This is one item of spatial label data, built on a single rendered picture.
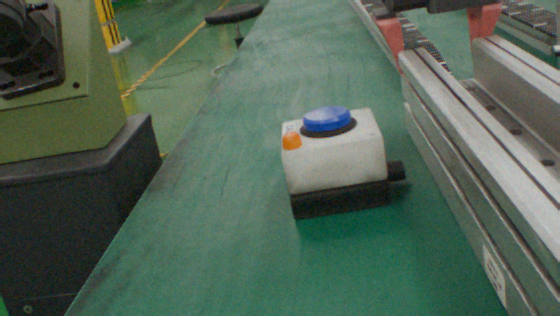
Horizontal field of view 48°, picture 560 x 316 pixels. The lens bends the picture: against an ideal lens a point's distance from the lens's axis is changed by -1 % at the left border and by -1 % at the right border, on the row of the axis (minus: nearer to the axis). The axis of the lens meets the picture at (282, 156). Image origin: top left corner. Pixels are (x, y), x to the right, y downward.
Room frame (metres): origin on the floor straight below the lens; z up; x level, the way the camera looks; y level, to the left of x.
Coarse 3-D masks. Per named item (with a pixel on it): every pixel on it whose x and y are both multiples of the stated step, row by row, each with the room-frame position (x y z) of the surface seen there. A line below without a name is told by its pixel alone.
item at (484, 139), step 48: (480, 48) 0.58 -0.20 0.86; (432, 96) 0.46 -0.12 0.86; (480, 96) 0.51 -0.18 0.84; (528, 96) 0.45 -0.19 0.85; (432, 144) 0.49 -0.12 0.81; (480, 144) 0.34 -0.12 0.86; (528, 144) 0.39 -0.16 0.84; (480, 192) 0.33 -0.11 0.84; (528, 192) 0.27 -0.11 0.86; (480, 240) 0.34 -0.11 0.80; (528, 240) 0.25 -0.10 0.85; (528, 288) 0.25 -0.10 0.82
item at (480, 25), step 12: (432, 0) 0.63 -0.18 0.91; (444, 0) 0.63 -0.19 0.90; (456, 0) 0.63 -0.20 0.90; (468, 0) 0.62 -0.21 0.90; (480, 0) 0.63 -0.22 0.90; (492, 0) 0.62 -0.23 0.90; (432, 12) 0.63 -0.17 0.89; (468, 12) 0.68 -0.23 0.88; (480, 12) 0.63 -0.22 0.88; (492, 12) 0.62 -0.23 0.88; (468, 24) 0.68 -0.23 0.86; (480, 24) 0.63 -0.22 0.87; (492, 24) 0.63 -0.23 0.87; (480, 36) 0.63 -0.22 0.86
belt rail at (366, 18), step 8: (352, 0) 1.46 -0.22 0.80; (360, 8) 1.29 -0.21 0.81; (360, 16) 1.31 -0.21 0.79; (368, 16) 1.16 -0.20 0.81; (368, 24) 1.18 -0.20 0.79; (376, 32) 1.05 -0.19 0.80; (376, 40) 1.07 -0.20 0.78; (384, 40) 0.96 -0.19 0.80; (384, 48) 0.97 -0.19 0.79; (392, 56) 0.90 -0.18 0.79
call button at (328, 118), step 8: (312, 112) 0.51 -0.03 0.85; (320, 112) 0.50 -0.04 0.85; (328, 112) 0.50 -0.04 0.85; (336, 112) 0.49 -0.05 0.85; (344, 112) 0.49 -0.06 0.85; (304, 120) 0.49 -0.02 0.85; (312, 120) 0.49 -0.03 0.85; (320, 120) 0.48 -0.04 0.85; (328, 120) 0.48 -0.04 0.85; (336, 120) 0.48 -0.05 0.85; (344, 120) 0.48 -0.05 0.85; (304, 128) 0.49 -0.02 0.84; (312, 128) 0.48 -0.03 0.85; (320, 128) 0.48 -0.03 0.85; (328, 128) 0.48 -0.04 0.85; (336, 128) 0.48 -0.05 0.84
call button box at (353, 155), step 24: (288, 120) 0.54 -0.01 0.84; (360, 120) 0.50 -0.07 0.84; (312, 144) 0.47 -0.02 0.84; (336, 144) 0.46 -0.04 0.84; (360, 144) 0.46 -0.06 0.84; (288, 168) 0.46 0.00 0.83; (312, 168) 0.46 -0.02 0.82; (336, 168) 0.46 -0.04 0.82; (360, 168) 0.46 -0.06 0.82; (384, 168) 0.46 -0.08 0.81; (312, 192) 0.46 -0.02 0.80; (336, 192) 0.46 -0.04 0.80; (360, 192) 0.46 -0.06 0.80; (384, 192) 0.46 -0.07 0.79; (312, 216) 0.46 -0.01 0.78
